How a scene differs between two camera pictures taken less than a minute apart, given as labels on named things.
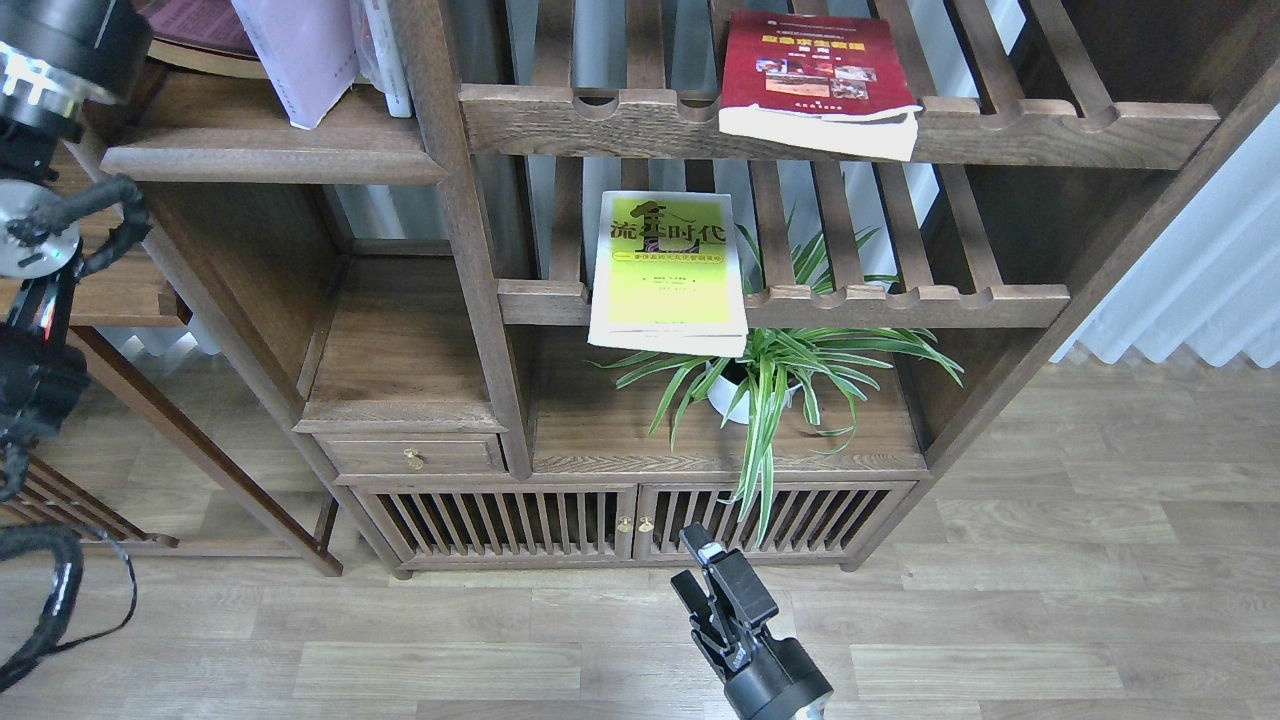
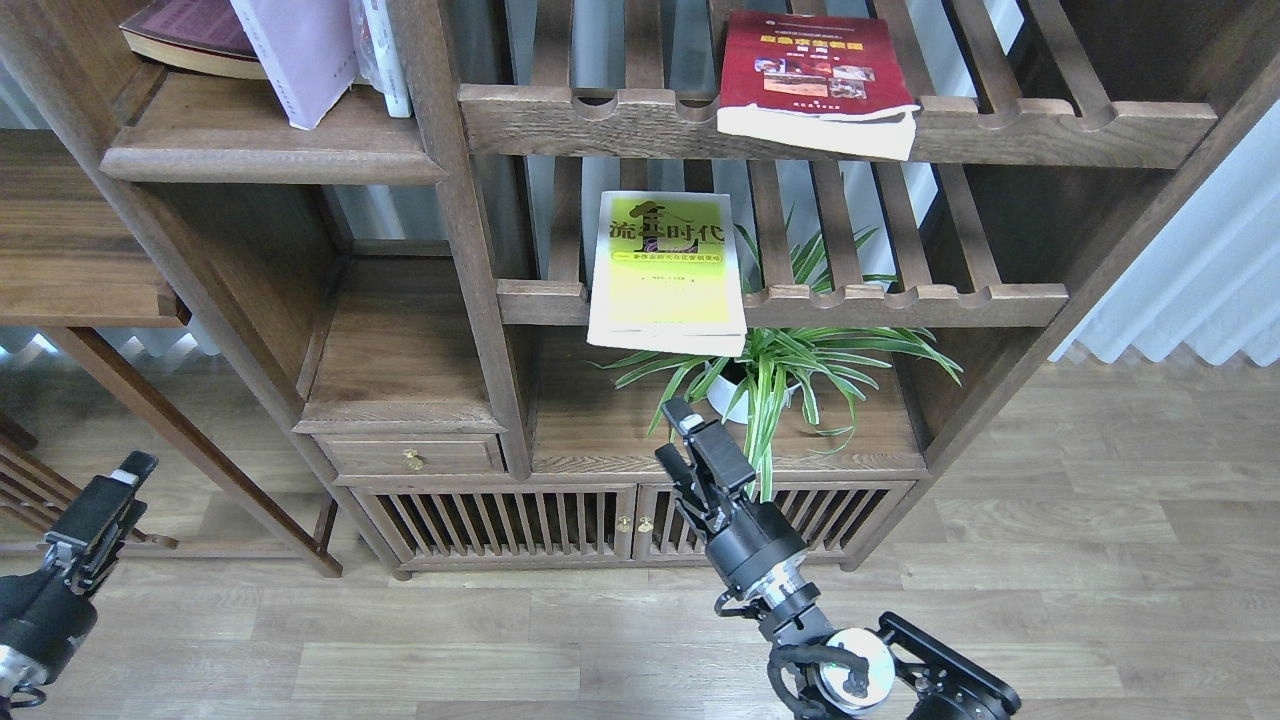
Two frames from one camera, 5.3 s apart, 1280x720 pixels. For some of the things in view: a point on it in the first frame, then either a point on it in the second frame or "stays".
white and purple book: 309,49 stays
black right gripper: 762,678 → 753,547
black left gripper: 95,49 → 42,623
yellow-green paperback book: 667,274 stays
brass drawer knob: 414,459 stays
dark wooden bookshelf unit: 566,279 stays
